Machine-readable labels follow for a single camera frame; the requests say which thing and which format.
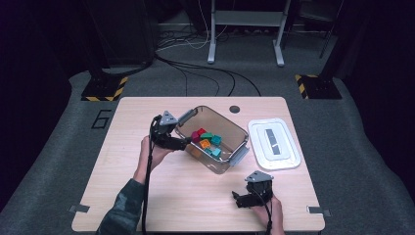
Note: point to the white metal stand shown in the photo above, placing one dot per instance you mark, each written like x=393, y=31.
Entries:
x=212, y=49

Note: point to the orange building block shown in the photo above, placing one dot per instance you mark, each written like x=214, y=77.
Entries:
x=205, y=143

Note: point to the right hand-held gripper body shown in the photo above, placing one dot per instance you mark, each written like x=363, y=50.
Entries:
x=259, y=186

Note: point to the clear plastic container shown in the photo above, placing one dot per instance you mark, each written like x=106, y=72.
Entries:
x=225, y=125

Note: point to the dark round table grommet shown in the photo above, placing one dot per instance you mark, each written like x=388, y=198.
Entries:
x=234, y=109

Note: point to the white container lid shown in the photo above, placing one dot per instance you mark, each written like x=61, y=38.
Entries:
x=261, y=153

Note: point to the black stand with striped base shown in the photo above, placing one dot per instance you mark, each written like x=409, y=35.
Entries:
x=101, y=88
x=319, y=88

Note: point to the person's left hand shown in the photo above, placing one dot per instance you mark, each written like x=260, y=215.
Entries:
x=153, y=158

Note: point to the teal building block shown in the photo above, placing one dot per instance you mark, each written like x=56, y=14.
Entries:
x=216, y=152
x=216, y=139

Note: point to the red building block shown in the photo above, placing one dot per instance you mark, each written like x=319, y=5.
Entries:
x=201, y=131

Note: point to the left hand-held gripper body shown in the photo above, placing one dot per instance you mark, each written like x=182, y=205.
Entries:
x=164, y=129

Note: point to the person's right hand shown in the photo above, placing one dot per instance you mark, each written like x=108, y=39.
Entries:
x=274, y=215

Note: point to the grey tape piece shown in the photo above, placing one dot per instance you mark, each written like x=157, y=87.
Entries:
x=318, y=210
x=78, y=208

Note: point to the magenta building block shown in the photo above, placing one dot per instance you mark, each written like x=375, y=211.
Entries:
x=195, y=136

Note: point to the green building block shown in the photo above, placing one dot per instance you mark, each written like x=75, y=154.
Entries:
x=206, y=135

